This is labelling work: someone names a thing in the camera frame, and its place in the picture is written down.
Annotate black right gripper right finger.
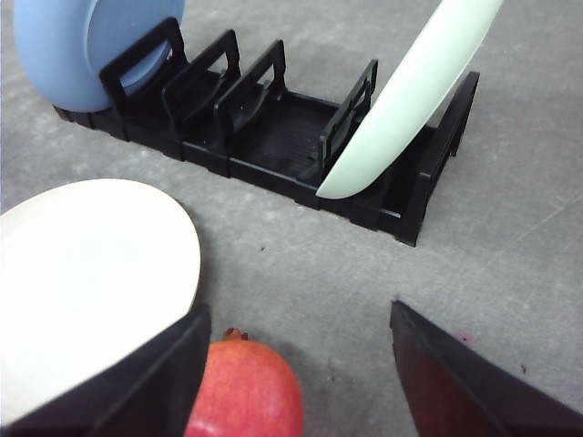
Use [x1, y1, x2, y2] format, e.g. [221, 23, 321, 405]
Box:
[390, 300, 583, 437]

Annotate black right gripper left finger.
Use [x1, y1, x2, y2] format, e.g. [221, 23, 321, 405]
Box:
[0, 304, 212, 437]

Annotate white plate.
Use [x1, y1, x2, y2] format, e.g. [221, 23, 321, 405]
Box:
[0, 179, 200, 425]

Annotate black plate rack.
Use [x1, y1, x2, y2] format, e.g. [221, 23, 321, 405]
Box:
[54, 17, 480, 246]

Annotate green plate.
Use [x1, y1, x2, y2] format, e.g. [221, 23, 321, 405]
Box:
[316, 0, 504, 199]

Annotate blue plate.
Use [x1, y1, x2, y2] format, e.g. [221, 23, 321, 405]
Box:
[14, 0, 185, 112]

